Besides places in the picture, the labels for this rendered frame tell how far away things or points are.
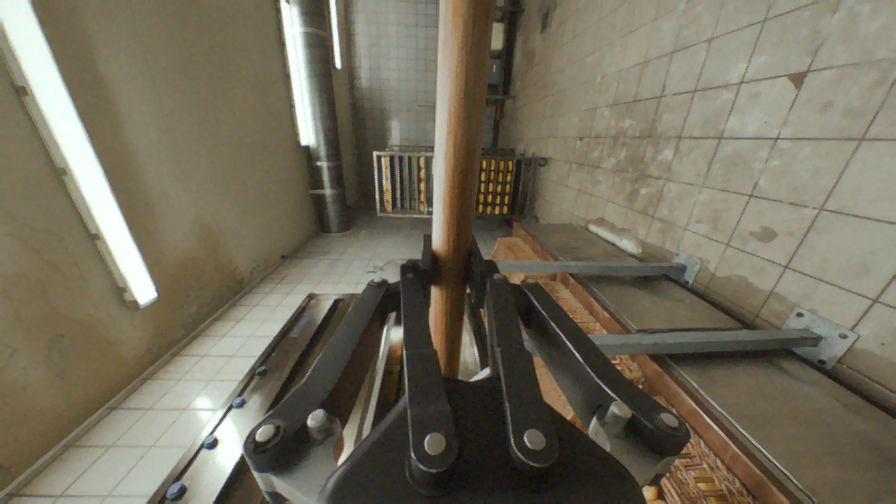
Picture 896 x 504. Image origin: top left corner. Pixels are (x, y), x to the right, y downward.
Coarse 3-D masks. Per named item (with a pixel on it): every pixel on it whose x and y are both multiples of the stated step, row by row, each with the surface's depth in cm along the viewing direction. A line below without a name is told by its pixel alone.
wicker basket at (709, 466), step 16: (688, 448) 54; (704, 448) 54; (688, 464) 51; (704, 464) 51; (720, 464) 51; (672, 480) 48; (688, 480) 48; (704, 480) 48; (720, 480) 48; (736, 480) 48; (688, 496) 46; (704, 496) 46; (736, 496) 46; (752, 496) 45
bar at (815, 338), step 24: (504, 264) 111; (528, 264) 112; (552, 264) 113; (576, 264) 114; (600, 264) 115; (624, 264) 116; (648, 264) 117; (672, 264) 118; (696, 264) 112; (600, 336) 71; (624, 336) 72; (648, 336) 72; (672, 336) 72; (696, 336) 72; (720, 336) 72; (744, 336) 73; (768, 336) 73; (792, 336) 73; (816, 336) 73; (840, 336) 69; (816, 360) 74
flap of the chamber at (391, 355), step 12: (396, 312) 151; (396, 324) 147; (396, 336) 143; (384, 348) 125; (396, 348) 139; (384, 360) 118; (396, 360) 135; (384, 372) 114; (396, 372) 132; (384, 384) 111; (396, 384) 128; (372, 396) 101; (384, 396) 109; (372, 408) 97; (384, 408) 106; (372, 420) 92
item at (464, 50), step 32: (448, 0) 13; (480, 0) 13; (448, 32) 13; (480, 32) 13; (448, 64) 14; (480, 64) 14; (448, 96) 14; (480, 96) 15; (448, 128) 15; (480, 128) 16; (448, 160) 16; (448, 192) 16; (448, 224) 17; (448, 256) 18; (448, 288) 19; (448, 320) 20; (448, 352) 21
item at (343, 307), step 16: (336, 304) 185; (352, 304) 173; (336, 320) 165; (320, 336) 154; (320, 352) 140; (304, 368) 132; (288, 384) 124; (240, 480) 87; (256, 480) 85; (224, 496) 83; (240, 496) 82; (256, 496) 80
